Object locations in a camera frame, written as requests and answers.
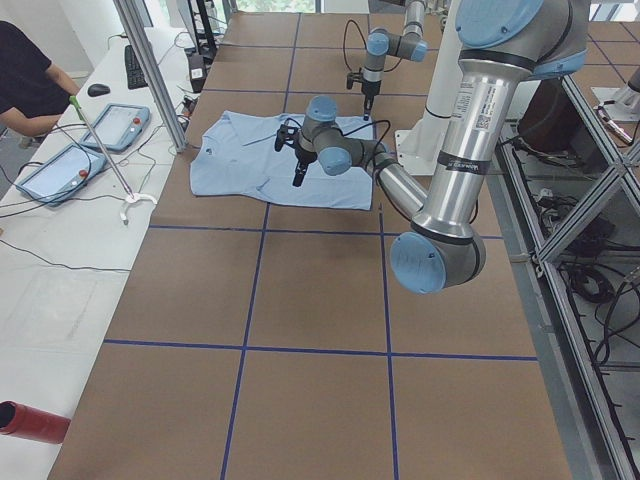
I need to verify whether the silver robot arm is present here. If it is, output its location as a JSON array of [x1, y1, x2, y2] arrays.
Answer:
[[353, 0, 428, 120], [274, 1, 590, 294]]

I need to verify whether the far blue teach pendant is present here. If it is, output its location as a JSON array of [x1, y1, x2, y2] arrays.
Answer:
[[92, 103, 151, 153]]

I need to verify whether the black keyboard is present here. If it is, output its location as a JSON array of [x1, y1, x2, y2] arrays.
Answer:
[[124, 45, 148, 90]]

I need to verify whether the person in black shirt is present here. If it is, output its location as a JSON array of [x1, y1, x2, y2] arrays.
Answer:
[[1, 21, 79, 137]]

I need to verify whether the black computer mouse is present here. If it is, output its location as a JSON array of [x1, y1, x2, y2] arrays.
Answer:
[[87, 83, 111, 98]]

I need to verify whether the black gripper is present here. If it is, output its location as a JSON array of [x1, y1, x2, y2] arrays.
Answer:
[[292, 134, 317, 187], [361, 80, 380, 121]]

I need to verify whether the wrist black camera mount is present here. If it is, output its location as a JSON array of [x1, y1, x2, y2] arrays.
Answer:
[[274, 124, 300, 152], [346, 71, 363, 90]]

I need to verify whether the red cylinder bottle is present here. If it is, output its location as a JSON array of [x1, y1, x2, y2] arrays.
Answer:
[[1, 401, 71, 444]]

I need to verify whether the near blue teach pendant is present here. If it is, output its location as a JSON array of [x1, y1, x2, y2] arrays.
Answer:
[[16, 145, 106, 206]]

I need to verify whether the green handled metal rod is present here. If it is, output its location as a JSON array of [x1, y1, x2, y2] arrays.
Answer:
[[69, 95, 158, 226]]

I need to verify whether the light blue t-shirt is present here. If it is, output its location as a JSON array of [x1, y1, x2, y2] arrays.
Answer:
[[190, 111, 373, 210]]

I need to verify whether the blue teach pendant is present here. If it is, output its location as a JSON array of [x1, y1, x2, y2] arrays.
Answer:
[[92, 103, 151, 153], [16, 145, 106, 206]]

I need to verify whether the aluminium frame rack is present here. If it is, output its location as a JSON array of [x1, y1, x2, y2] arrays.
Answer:
[[490, 65, 639, 479]]

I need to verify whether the aluminium frame post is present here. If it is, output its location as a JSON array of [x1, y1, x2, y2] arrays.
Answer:
[[113, 0, 187, 153]]

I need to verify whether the second robot base background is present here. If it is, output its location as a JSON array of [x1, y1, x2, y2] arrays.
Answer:
[[591, 69, 639, 122]]

